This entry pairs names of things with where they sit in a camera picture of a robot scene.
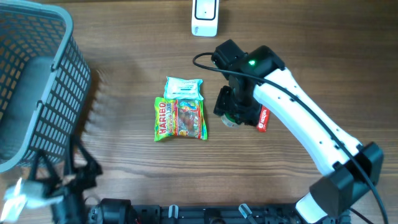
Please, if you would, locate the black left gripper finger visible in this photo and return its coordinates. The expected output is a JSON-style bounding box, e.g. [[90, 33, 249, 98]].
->
[[67, 133, 103, 187], [29, 150, 61, 193]]

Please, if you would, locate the green lid jar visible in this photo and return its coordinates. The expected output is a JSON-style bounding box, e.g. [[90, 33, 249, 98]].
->
[[221, 114, 239, 128]]

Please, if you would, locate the small red white packet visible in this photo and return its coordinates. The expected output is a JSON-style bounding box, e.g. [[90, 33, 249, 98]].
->
[[256, 105, 270, 133]]

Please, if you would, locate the green Haribo candy bag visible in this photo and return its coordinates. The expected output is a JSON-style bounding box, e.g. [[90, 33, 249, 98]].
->
[[154, 97, 208, 141]]

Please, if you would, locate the white teal wipes pack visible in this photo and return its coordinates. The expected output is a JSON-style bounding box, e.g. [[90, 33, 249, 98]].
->
[[164, 77, 204, 101]]

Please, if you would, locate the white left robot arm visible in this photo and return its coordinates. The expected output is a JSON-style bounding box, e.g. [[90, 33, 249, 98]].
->
[[28, 136, 141, 224]]

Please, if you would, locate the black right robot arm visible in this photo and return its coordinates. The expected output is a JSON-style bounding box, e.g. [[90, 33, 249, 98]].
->
[[211, 40, 384, 223]]

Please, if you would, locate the white barcode scanner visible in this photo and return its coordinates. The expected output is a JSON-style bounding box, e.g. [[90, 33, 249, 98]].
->
[[191, 0, 220, 37]]

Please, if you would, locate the dark grey plastic basket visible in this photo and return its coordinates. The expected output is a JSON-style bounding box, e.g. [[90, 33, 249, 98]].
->
[[1, 1, 91, 172]]

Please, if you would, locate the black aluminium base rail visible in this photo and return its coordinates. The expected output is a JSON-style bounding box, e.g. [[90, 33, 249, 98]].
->
[[73, 203, 352, 224]]

